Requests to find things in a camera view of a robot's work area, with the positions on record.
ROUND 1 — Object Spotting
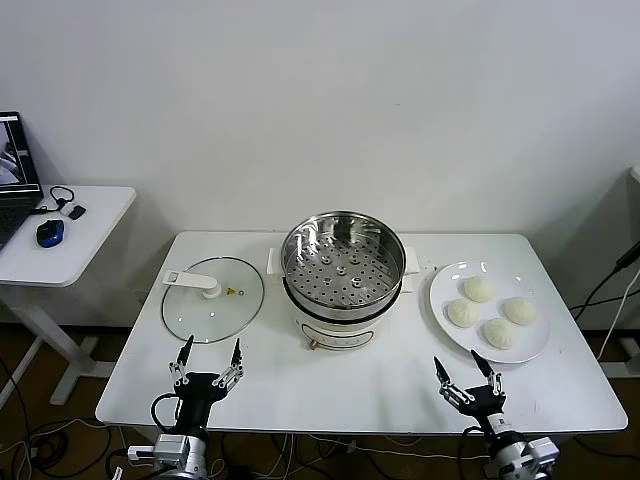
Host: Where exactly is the white steamed baozi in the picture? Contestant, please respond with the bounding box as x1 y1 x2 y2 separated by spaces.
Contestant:
481 317 518 350
501 296 537 326
461 276 497 304
446 298 482 330

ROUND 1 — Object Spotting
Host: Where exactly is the glass lid white handle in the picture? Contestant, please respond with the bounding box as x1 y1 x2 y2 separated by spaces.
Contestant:
160 255 265 345

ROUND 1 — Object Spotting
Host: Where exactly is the blue computer mouse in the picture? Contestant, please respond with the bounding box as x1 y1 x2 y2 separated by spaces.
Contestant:
35 218 66 249

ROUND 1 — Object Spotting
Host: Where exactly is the black laptop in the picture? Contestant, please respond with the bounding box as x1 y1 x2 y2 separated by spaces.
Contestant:
0 110 45 251

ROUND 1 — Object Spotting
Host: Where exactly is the white round plate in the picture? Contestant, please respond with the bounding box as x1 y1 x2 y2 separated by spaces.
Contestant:
428 258 553 365

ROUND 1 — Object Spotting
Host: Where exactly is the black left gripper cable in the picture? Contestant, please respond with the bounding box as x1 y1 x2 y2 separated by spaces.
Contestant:
151 392 182 437

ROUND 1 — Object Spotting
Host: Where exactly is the thin white hanging cable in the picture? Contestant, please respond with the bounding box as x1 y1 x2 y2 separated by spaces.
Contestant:
596 293 627 361

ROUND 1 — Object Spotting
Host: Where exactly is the white electric cooker base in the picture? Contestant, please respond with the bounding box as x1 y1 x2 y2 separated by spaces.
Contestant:
267 244 421 353

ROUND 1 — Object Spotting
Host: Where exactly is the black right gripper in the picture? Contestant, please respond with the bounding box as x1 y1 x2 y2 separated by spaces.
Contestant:
432 350 508 429

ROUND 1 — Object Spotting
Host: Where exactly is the white side table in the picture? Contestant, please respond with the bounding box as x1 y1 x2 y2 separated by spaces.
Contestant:
0 185 137 406

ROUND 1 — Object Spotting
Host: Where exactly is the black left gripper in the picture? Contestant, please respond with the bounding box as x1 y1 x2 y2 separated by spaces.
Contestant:
167 334 245 432

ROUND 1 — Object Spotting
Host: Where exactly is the white furniture foot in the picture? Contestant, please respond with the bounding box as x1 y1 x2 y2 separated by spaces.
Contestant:
598 337 640 380

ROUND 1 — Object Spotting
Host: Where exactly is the black floor cable coil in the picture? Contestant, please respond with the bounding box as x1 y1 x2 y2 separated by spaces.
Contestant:
28 430 70 470

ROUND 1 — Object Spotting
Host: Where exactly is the black earphone cable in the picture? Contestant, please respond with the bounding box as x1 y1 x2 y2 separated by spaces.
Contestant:
29 185 76 217

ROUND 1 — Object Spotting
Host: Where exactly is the perforated steel steamer basket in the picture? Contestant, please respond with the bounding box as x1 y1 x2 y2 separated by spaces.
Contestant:
278 211 407 322

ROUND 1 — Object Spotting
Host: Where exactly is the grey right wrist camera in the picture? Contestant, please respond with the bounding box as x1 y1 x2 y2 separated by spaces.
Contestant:
531 437 561 466

